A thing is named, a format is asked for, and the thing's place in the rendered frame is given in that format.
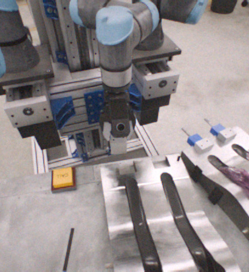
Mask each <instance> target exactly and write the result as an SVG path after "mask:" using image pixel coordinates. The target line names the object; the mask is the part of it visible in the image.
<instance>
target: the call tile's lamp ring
mask: <svg viewBox="0 0 249 272"><path fill-rule="evenodd" d="M71 168H72V169H73V185H72V186H65V187H61V188H53V170H52V185H51V191H55V190H59V189H66V188H73V187H76V186H75V167H71Z"/></svg>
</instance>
